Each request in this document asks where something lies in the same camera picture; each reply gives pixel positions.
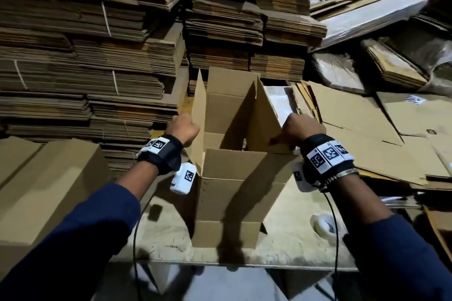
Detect person's right hand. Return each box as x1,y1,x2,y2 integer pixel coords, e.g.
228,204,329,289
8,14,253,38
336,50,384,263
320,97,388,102
269,111,328,149

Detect person's left hand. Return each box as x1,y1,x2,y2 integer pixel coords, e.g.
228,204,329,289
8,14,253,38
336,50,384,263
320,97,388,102
164,113,202,149

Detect clear tape roll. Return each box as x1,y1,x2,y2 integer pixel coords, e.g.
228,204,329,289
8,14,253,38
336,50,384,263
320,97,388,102
310,212,340,242

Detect person's right forearm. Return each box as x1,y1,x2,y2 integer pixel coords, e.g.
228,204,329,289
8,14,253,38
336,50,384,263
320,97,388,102
328,173,452,301

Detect person's left forearm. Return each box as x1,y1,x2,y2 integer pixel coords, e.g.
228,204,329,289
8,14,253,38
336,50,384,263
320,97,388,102
0,162,161,301

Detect pile of brown cartons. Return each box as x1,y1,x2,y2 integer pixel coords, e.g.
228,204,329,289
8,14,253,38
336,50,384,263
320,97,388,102
292,81,452,193

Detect stacks of flat cardboard bundles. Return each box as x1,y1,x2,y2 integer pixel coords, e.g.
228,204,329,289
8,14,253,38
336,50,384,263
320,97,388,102
0,0,330,175

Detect black left wrist band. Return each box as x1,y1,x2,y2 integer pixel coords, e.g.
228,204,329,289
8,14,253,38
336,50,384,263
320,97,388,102
136,133,185,176

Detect black wrist band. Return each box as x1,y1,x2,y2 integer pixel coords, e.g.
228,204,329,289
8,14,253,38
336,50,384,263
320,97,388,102
299,133,358,190
136,133,185,176

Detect white plastic sack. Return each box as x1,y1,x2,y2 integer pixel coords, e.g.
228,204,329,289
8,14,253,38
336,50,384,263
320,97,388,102
264,85,299,129

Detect black right wrist band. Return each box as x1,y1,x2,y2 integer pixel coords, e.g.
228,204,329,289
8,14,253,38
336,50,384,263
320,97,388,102
299,133,358,190

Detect clear plastic sheet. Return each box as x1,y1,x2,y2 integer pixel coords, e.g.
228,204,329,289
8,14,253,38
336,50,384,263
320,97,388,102
310,52,369,95

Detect plywood work board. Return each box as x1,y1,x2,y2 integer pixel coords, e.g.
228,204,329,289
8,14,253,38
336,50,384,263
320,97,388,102
109,169,425,274

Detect pale flat board bundle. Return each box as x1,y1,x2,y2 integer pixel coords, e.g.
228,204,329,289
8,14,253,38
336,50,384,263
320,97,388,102
314,0,430,50

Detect crumpled clear plastic bag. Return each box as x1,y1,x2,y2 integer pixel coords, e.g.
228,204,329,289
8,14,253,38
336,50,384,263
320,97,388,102
399,18,452,98

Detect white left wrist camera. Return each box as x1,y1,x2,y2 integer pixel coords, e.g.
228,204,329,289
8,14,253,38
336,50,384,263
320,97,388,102
169,161,199,197

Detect silver bracelet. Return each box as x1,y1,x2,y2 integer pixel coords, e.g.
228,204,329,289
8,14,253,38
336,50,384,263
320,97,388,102
319,167,360,193

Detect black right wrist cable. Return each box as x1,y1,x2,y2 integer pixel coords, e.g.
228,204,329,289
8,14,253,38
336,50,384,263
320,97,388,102
323,190,341,301

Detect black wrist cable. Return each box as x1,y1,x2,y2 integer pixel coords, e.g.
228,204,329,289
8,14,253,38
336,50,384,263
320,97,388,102
323,190,341,301
131,200,153,301

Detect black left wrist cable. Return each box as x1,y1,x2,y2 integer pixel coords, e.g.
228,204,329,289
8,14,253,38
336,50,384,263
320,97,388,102
131,200,153,301

